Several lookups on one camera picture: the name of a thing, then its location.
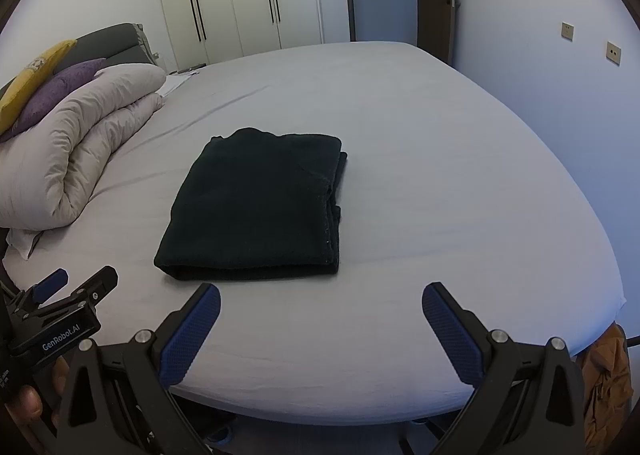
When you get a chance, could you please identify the white pillow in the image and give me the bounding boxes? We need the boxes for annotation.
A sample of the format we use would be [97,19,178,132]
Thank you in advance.
[4,226,47,262]

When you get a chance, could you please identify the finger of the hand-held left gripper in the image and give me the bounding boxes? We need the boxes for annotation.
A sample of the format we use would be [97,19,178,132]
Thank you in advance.
[22,268,70,307]
[70,265,120,312]

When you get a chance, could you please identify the bed with grey sheet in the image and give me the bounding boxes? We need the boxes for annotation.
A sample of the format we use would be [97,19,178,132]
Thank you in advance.
[0,41,629,427]

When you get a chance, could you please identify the dark knit garment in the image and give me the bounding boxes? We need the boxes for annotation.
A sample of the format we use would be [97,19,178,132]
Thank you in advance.
[153,128,349,282]

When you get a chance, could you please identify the beige duvet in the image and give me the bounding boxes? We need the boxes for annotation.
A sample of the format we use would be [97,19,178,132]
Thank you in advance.
[0,62,167,232]

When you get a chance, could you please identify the person's left hand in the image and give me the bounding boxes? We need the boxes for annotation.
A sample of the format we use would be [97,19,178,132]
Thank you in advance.
[0,357,71,438]

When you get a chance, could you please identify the cream wardrobe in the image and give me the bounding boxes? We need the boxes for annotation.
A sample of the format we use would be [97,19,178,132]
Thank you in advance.
[151,0,324,74]

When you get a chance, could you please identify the grey padded headboard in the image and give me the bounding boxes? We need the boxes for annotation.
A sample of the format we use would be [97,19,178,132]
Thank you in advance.
[0,22,154,101]

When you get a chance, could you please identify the yellow pillow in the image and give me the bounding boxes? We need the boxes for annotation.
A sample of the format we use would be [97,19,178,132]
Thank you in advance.
[0,39,79,137]

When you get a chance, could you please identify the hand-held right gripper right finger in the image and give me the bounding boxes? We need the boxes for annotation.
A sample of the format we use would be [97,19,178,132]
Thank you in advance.
[421,281,587,455]

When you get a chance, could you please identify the white papers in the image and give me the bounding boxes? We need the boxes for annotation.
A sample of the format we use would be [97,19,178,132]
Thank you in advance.
[158,72,194,97]

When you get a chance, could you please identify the purple pillow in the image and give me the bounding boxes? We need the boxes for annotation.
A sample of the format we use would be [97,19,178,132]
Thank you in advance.
[0,58,109,144]

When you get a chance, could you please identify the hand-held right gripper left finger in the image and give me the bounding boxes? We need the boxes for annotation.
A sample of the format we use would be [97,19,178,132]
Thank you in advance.
[59,282,222,455]

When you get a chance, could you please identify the orange cloth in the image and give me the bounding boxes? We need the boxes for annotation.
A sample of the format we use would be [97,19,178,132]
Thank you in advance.
[575,324,636,454]

